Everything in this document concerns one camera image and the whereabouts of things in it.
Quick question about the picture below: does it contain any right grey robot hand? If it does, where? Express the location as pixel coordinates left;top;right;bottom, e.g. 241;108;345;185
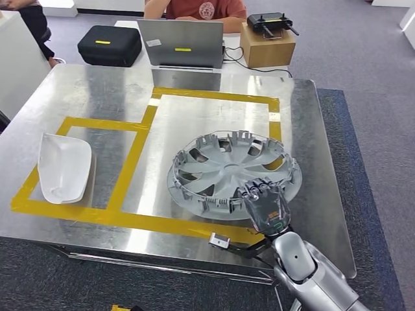
237;177;292;238

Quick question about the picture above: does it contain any grey plastic wheel hubcap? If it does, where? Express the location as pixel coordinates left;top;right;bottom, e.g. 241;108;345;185
167;130;303;222

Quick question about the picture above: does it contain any steel top workbench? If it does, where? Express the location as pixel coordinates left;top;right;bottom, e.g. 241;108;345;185
0;64;358;286

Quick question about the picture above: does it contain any white mirror cover part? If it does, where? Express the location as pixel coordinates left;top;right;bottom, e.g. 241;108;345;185
37;133;93;205

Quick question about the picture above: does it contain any brown cardboard box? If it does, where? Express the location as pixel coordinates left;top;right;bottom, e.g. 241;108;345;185
240;22;296;69

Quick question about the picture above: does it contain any black remote controller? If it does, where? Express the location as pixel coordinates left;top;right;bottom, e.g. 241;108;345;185
246;12;300;39

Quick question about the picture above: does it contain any silver laptop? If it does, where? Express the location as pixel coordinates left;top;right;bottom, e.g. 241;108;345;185
137;19;225;71

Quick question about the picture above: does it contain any person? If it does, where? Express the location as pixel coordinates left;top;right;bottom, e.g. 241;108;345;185
0;0;67;69
144;0;248;34

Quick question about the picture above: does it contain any white panel furniture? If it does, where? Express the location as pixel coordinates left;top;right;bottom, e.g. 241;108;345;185
398;4;415;52

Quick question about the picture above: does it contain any black zip case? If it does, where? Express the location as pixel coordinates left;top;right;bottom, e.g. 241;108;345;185
77;25;142;68

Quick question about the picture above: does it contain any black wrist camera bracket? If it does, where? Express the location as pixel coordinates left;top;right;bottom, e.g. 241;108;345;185
224;236;276;262

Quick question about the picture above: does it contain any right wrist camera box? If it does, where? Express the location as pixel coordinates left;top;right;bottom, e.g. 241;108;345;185
209;233;231;251

